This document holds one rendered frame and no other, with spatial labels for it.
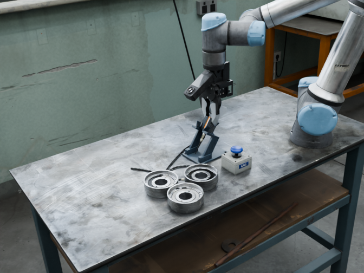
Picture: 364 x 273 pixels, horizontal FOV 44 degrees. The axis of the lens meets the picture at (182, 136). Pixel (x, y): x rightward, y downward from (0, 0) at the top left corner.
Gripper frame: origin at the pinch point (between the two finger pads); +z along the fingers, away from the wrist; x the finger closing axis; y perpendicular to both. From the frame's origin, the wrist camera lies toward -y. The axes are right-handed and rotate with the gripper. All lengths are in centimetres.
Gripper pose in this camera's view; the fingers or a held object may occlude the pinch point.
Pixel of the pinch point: (209, 121)
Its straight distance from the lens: 152.3
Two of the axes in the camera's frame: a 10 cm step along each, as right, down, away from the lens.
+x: -6.1, -3.4, 7.2
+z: 0.4, 8.9, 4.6
